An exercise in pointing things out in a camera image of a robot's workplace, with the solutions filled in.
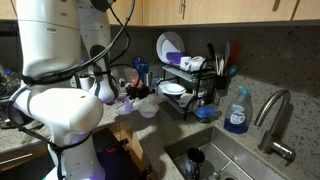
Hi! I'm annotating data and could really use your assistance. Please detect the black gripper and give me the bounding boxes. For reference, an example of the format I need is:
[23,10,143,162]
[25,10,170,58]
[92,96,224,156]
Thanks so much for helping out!
[126,82,152,101]

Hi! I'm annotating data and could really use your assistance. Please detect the clear plastic bowl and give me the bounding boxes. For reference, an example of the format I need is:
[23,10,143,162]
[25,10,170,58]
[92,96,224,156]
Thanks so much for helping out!
[133,94,164,109]

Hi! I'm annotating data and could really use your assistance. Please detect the white ceramic bowl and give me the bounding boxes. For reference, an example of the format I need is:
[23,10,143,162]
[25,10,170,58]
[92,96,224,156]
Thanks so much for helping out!
[138,104,160,119]

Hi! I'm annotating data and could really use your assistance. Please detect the purple plastic bowl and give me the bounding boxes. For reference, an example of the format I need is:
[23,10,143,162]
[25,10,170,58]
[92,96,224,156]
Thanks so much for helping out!
[165,51,188,66]

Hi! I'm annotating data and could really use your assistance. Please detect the steel tumbler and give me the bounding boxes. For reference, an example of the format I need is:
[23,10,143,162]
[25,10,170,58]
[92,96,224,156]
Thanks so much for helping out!
[144,71,154,88]

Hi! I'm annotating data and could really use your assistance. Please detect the orange plastic bag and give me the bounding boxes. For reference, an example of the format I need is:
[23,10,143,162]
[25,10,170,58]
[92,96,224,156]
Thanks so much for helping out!
[129,69,145,88]

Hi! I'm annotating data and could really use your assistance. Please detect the blue water jug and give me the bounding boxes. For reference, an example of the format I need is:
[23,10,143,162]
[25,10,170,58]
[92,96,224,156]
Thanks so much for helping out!
[133,57,150,84]

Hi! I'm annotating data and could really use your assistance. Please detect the round white dinner plate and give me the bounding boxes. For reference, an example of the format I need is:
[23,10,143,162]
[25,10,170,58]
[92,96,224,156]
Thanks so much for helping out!
[157,81,188,97]

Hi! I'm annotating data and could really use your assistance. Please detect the large white platter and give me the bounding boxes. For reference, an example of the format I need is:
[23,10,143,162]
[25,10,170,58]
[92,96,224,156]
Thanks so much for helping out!
[155,31,185,64]

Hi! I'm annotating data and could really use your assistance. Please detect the white mug with red print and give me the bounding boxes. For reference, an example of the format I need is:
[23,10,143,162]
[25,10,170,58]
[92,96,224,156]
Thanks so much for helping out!
[188,55,207,73]

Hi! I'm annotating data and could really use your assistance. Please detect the blue sponge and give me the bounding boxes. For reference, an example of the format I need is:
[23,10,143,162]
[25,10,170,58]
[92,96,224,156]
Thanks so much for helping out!
[193,103,223,124]

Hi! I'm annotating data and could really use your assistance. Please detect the utensil holder caddy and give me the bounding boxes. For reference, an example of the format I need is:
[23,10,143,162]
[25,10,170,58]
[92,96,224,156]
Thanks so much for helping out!
[214,73,232,98]

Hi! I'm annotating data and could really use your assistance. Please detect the black kitchen utensil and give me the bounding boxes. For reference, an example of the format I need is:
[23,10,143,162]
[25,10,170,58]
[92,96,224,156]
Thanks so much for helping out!
[206,42,217,63]

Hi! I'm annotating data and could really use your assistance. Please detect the light wooden utensils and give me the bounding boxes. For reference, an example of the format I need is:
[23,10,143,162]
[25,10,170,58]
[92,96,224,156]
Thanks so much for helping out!
[214,51,225,76]

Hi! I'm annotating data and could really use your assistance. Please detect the black mug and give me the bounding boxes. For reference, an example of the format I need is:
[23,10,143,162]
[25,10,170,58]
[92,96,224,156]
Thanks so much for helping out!
[184,147,206,180]

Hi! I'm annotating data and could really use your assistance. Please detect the small blue utensil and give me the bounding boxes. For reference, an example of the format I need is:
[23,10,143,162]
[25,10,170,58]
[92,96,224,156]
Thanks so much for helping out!
[228,64,240,77]

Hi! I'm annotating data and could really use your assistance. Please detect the blue spatula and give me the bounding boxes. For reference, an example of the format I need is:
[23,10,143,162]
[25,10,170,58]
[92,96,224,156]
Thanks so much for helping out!
[223,40,231,68]

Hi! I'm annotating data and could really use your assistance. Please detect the blue dish soap bottle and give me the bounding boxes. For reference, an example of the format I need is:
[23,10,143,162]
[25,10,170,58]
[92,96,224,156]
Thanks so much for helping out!
[223,85,253,135]

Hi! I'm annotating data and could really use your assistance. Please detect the red spatula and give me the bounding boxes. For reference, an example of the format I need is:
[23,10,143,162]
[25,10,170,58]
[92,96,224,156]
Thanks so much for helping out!
[228,42,242,68]

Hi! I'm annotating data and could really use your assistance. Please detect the metal spoon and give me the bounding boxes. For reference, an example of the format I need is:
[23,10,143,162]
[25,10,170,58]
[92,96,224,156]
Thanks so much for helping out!
[212,161,232,180]

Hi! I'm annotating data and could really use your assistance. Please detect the steel kitchen sink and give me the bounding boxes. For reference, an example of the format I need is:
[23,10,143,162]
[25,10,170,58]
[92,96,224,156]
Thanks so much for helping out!
[163,125,291,180]

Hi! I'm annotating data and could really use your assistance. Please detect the steel kitchen faucet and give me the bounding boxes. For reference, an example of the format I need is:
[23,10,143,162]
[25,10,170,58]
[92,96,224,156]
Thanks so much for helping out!
[253,88,297,163]

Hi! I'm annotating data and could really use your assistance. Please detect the black kitchen appliance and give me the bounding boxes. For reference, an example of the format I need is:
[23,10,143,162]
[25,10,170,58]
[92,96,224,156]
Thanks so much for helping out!
[0,68,28,130]

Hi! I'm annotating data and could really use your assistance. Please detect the wooden base cabinet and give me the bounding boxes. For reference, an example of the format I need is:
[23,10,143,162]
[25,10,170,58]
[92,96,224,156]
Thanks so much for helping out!
[0,119,151,180]

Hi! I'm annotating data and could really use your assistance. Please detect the black wire dish rack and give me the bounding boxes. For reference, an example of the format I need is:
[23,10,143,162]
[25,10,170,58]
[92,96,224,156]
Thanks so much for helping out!
[156,59,218,122]

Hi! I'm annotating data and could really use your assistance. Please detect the white carafe with black handle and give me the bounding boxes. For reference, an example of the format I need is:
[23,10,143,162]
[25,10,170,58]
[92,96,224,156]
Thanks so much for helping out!
[78,73,93,92]

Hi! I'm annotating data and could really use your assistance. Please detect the metal cabinet door handle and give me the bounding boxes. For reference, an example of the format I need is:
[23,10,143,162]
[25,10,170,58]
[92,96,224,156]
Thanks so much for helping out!
[178,0,187,15]

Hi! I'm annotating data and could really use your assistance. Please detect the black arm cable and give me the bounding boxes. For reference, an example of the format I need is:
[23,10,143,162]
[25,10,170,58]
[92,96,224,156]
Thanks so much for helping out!
[6,0,141,180]

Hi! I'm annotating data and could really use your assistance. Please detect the wooden wall cabinet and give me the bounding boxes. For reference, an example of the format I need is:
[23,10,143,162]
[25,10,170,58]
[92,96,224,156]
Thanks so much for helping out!
[0,0,320,27]

